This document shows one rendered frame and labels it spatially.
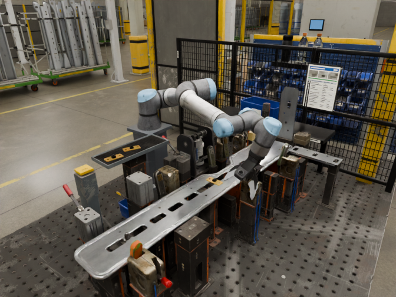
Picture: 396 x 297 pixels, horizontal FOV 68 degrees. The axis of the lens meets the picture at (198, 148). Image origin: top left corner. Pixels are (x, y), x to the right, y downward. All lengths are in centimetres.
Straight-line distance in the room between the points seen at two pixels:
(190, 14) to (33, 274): 333
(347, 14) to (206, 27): 485
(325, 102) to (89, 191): 158
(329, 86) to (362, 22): 603
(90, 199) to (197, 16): 302
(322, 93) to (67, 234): 178
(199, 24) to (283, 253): 305
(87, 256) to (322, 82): 173
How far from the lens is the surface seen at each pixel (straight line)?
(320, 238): 172
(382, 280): 269
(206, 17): 391
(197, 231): 114
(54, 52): 905
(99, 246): 119
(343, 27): 821
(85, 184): 136
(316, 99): 220
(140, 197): 132
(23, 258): 173
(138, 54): 923
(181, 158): 153
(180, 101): 141
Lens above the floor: 178
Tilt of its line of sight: 25 degrees down
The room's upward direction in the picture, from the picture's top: straight up
